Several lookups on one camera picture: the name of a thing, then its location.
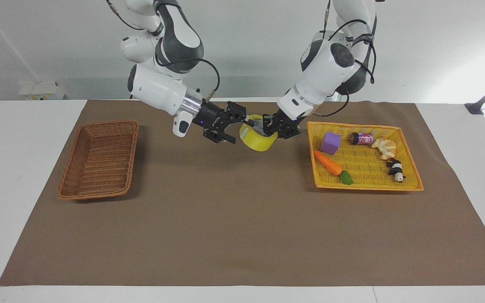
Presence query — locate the orange toy carrot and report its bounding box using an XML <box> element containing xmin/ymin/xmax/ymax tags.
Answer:
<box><xmin>313</xmin><ymin>149</ymin><xmax>354</xmax><ymax>186</ymax></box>

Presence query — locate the yellow plastic basket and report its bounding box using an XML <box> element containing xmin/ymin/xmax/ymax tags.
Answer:
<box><xmin>307</xmin><ymin>121</ymin><xmax>424</xmax><ymax>192</ymax></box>

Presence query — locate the white cardboard box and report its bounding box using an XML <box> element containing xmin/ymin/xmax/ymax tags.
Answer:
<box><xmin>18</xmin><ymin>82</ymin><xmax>66</xmax><ymax>101</ymax></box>

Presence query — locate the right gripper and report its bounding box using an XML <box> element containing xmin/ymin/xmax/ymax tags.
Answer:
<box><xmin>196</xmin><ymin>101</ymin><xmax>255</xmax><ymax>145</ymax></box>

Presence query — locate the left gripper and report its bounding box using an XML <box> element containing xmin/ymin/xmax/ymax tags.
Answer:
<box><xmin>261</xmin><ymin>109</ymin><xmax>302</xmax><ymax>140</ymax></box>

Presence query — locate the black cable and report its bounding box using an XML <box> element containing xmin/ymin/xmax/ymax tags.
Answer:
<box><xmin>328</xmin><ymin>19</ymin><xmax>377</xmax><ymax>85</ymax></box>
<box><xmin>310</xmin><ymin>89</ymin><xmax>350</xmax><ymax>118</ymax></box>
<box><xmin>106</xmin><ymin>0</ymin><xmax>143</xmax><ymax>31</ymax></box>
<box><xmin>158</xmin><ymin>58</ymin><xmax>221</xmax><ymax>103</ymax></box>

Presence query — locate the cream toy pastry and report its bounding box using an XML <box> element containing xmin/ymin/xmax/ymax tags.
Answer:
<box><xmin>371</xmin><ymin>137</ymin><xmax>397</xmax><ymax>160</ymax></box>

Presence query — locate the small pink can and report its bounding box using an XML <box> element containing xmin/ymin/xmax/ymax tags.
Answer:
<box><xmin>349</xmin><ymin>132</ymin><xmax>375</xmax><ymax>146</ymax></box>

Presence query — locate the yellow tape roll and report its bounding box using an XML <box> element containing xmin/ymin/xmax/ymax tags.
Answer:
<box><xmin>239</xmin><ymin>114</ymin><xmax>279</xmax><ymax>152</ymax></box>

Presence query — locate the brown wicker basket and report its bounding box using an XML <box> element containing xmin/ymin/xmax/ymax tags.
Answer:
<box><xmin>57</xmin><ymin>120</ymin><xmax>139</xmax><ymax>201</ymax></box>

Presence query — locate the black and white panda toy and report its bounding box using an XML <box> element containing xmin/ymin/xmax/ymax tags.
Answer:
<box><xmin>386</xmin><ymin>158</ymin><xmax>407</xmax><ymax>183</ymax></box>

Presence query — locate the purple cube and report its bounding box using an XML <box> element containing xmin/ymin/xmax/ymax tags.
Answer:
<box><xmin>319</xmin><ymin>131</ymin><xmax>342</xmax><ymax>156</ymax></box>

